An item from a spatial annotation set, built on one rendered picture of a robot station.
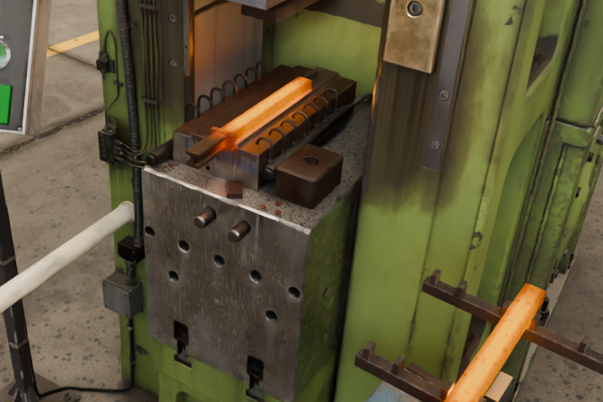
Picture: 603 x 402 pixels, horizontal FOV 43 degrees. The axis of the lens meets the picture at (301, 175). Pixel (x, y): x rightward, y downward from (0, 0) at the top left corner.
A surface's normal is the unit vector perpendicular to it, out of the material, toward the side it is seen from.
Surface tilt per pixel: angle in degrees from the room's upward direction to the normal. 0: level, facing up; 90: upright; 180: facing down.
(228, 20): 90
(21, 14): 60
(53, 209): 0
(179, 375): 90
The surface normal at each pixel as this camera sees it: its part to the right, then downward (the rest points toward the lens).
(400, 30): -0.49, 0.42
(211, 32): 0.87, 0.30
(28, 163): 0.07, -0.85
